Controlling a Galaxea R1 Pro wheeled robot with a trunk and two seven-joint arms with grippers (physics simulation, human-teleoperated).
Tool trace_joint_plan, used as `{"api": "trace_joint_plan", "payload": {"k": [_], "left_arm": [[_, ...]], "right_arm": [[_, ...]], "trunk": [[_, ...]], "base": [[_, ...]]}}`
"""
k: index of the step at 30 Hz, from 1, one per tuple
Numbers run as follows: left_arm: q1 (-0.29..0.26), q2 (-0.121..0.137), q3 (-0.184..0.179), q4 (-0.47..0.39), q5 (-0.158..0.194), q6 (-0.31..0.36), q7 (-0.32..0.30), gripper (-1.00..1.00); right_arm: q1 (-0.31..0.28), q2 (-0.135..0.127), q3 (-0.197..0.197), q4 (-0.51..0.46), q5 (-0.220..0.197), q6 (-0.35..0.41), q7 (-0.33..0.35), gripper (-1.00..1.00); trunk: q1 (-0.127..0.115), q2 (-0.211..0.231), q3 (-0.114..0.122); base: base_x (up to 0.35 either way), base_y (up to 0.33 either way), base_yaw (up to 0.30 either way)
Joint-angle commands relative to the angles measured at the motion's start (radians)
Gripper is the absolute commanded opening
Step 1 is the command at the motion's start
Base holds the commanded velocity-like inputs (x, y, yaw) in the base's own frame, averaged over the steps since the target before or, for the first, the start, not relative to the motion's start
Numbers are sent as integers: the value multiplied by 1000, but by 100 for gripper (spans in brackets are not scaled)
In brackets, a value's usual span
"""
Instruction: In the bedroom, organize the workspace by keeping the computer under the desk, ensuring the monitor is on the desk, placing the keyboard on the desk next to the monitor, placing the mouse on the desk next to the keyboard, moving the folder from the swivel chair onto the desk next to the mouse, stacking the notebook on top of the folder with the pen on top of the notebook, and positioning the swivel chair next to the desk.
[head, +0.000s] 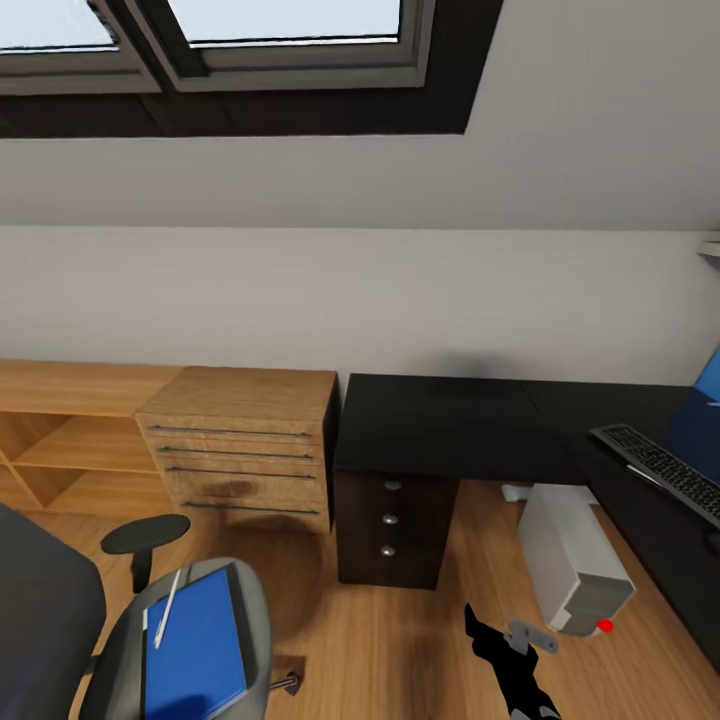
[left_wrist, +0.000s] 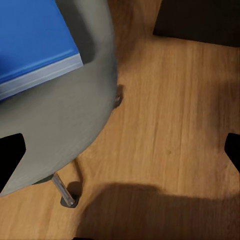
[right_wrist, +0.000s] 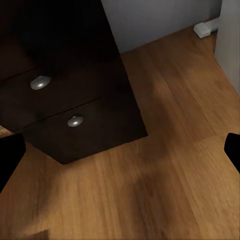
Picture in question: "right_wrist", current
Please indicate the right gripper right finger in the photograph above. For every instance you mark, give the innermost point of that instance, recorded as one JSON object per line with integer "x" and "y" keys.
{"x": 232, "y": 149}

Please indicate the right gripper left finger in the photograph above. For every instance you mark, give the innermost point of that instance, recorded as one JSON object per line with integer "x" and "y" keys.
{"x": 12, "y": 150}

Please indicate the desktop computer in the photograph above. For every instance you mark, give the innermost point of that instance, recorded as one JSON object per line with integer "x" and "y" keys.
{"x": 227, "y": 49}

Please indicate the desk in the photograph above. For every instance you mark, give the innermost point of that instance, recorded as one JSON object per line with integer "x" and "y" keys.
{"x": 205, "y": 29}

